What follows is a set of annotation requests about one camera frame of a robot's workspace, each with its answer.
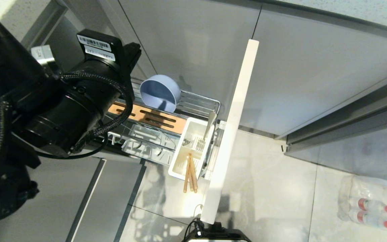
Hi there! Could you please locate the wooden slotted knife block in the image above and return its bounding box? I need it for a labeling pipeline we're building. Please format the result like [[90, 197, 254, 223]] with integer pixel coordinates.
[[107, 102, 187, 135]]

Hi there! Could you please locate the white pull-out cabinet front panel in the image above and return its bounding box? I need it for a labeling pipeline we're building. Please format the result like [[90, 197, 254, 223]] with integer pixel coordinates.
[[200, 39, 260, 225]]

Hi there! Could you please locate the clear plastic drip tray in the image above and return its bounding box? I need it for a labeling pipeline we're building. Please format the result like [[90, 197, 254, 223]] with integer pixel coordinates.
[[121, 124, 178, 166]]

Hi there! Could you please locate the chrome wire pull-out dish rack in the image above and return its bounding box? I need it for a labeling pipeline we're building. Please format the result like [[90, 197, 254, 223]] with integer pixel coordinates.
[[103, 77, 221, 180]]

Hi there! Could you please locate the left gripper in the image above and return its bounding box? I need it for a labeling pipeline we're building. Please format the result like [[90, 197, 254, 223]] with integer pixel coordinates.
[[23, 30, 142, 158]]

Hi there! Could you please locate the white plastic utensil holder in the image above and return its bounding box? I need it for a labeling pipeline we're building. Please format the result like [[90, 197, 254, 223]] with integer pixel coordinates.
[[168, 117, 218, 182]]

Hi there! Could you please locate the grey cabinet door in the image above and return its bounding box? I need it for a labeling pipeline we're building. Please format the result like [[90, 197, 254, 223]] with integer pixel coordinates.
[[118, 0, 263, 135], [239, 3, 387, 139]]

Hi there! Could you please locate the shrink-wrapped water bottle pack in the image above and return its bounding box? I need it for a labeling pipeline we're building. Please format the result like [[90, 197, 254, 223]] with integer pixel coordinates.
[[337, 174, 387, 236]]

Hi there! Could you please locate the metal fork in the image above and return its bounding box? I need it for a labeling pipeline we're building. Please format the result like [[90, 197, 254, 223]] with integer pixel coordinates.
[[194, 134, 206, 152]]

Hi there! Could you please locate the blue plastic bowl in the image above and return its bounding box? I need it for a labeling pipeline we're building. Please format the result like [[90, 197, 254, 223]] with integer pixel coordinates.
[[139, 74, 181, 113]]

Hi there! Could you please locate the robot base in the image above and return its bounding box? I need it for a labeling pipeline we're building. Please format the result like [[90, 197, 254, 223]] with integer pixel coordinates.
[[182, 218, 252, 242]]

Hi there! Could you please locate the metal table knife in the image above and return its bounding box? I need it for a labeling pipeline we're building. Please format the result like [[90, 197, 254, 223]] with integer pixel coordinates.
[[204, 112, 218, 139]]

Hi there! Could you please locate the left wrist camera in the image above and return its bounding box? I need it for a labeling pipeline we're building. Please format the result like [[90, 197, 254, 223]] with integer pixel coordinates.
[[31, 44, 56, 68]]

